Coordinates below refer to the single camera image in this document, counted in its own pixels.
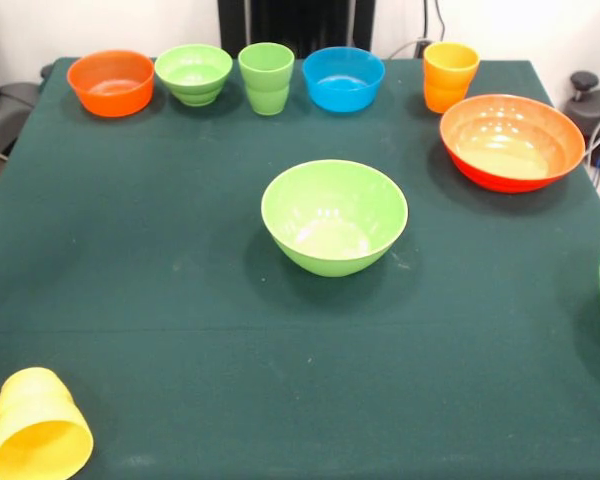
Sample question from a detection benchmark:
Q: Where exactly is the yellow plastic cup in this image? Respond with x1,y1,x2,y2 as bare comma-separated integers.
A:
423,42,481,115
0,367,95,480

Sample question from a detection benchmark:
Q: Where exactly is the dark green table cloth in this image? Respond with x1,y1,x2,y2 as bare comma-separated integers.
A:
0,57,600,480

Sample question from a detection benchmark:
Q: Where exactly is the green plastic cup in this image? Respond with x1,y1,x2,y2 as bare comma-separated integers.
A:
237,42,296,117

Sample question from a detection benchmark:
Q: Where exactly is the blue plastic bowl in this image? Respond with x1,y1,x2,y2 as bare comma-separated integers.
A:
301,46,386,113

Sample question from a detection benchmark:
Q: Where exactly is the small green plastic bowl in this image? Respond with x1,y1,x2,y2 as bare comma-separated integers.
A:
154,43,234,107

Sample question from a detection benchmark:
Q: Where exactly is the large orange plastic bowl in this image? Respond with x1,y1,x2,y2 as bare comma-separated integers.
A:
439,93,587,194

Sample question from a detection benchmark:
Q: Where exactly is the small orange plastic bowl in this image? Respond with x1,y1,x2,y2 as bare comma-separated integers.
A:
66,49,157,118

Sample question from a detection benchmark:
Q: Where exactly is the black knobbed equipment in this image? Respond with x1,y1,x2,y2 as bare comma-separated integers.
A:
564,71,600,169

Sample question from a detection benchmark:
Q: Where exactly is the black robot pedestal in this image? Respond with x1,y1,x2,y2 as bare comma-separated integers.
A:
217,0,376,60

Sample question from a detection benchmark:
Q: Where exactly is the thin black cable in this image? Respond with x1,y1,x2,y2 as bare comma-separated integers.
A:
432,0,449,45

